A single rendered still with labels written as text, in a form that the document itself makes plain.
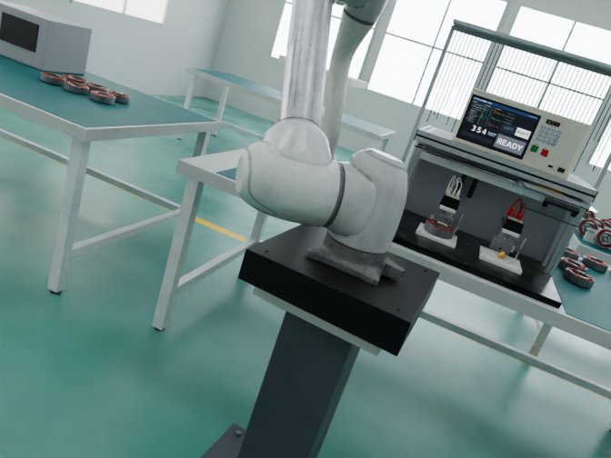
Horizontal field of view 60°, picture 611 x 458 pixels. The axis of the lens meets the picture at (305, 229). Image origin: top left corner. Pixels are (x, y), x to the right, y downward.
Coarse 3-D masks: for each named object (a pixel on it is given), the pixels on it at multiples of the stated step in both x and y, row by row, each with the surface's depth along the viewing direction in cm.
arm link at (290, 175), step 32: (320, 0) 127; (288, 32) 129; (320, 32) 125; (288, 64) 123; (320, 64) 123; (288, 96) 120; (320, 96) 122; (288, 128) 114; (256, 160) 110; (288, 160) 111; (320, 160) 113; (256, 192) 110; (288, 192) 110; (320, 192) 112; (320, 224) 118
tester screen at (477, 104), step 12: (468, 108) 197; (480, 108) 196; (492, 108) 195; (504, 108) 193; (468, 120) 198; (480, 120) 197; (492, 120) 196; (504, 120) 194; (516, 120) 193; (528, 120) 192; (492, 132) 196; (504, 132) 195; (492, 144) 197
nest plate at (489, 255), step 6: (480, 246) 200; (480, 252) 192; (486, 252) 195; (492, 252) 197; (480, 258) 188; (486, 258) 187; (492, 258) 189; (498, 258) 191; (504, 258) 194; (510, 258) 197; (498, 264) 186; (504, 264) 186; (510, 264) 188; (516, 264) 191; (510, 270) 185; (516, 270) 185
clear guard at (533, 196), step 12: (528, 192) 174; (540, 192) 174; (552, 192) 186; (528, 204) 172; (540, 204) 172; (576, 204) 172; (588, 204) 183; (552, 216) 170; (564, 216) 170; (576, 216) 170; (588, 216) 170; (588, 228) 167
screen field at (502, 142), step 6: (498, 138) 196; (504, 138) 196; (510, 138) 195; (498, 144) 197; (504, 144) 196; (510, 144) 195; (516, 144) 195; (522, 144) 194; (510, 150) 196; (516, 150) 195; (522, 150) 194
